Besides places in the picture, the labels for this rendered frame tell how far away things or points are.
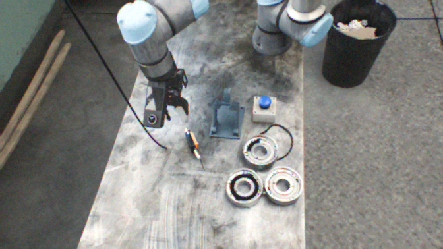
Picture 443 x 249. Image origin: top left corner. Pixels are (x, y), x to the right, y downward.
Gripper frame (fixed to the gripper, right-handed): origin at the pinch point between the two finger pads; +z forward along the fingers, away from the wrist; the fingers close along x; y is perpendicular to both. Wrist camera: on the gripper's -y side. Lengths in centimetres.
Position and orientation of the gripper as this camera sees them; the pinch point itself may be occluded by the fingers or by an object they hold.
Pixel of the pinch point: (176, 120)
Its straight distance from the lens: 97.9
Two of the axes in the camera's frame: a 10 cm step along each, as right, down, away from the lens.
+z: 1.3, 5.3, 8.4
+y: 2.0, -8.4, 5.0
